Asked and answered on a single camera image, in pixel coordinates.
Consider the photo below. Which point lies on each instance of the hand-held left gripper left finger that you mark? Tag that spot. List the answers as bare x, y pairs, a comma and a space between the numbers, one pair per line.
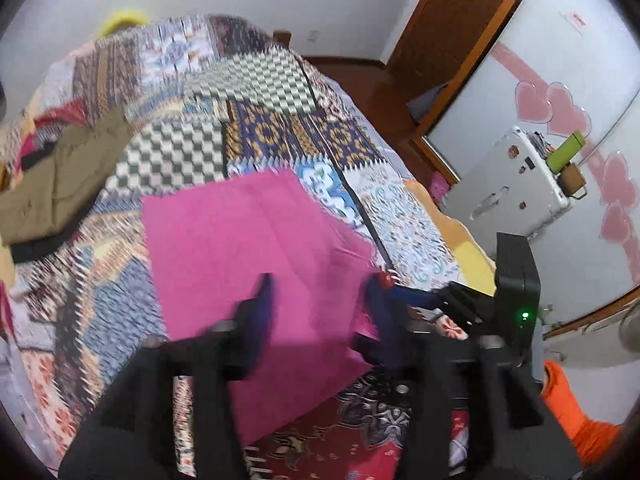
260, 305

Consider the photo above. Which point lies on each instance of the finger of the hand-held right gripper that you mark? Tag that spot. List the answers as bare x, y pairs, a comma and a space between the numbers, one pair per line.
425, 300

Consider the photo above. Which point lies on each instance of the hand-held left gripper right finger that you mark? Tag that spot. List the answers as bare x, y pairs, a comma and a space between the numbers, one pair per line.
382, 320

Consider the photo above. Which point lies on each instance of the pink pants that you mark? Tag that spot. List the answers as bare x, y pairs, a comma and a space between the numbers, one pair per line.
240, 245

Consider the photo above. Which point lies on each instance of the person's right forearm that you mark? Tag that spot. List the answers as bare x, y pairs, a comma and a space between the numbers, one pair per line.
575, 410

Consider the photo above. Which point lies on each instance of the yellow bed sheet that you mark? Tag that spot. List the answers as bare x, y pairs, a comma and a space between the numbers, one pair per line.
470, 250

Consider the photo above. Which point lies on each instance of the pink small object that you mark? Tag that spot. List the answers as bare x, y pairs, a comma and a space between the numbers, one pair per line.
440, 188

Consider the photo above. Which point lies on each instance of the brown mug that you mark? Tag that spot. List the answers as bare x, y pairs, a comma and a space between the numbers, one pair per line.
572, 180

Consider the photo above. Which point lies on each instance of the green bottle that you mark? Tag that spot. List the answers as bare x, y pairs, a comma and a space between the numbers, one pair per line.
565, 151

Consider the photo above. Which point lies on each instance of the patchwork printed blanket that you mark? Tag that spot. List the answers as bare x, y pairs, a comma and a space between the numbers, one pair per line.
280, 135

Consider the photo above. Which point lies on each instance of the olive green garment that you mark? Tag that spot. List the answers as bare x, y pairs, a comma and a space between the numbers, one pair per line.
65, 175

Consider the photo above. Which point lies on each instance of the paper note sticker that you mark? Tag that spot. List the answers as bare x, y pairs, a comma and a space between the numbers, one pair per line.
574, 22

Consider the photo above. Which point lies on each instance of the wooden door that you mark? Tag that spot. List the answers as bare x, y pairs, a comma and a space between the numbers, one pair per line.
435, 25

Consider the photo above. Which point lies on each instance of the yellow curved object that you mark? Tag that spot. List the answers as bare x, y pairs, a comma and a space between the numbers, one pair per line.
120, 19

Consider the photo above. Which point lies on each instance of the wooden bed post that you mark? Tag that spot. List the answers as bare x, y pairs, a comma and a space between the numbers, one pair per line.
281, 38

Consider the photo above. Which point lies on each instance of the white wall socket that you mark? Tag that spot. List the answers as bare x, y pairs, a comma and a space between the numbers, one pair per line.
313, 36

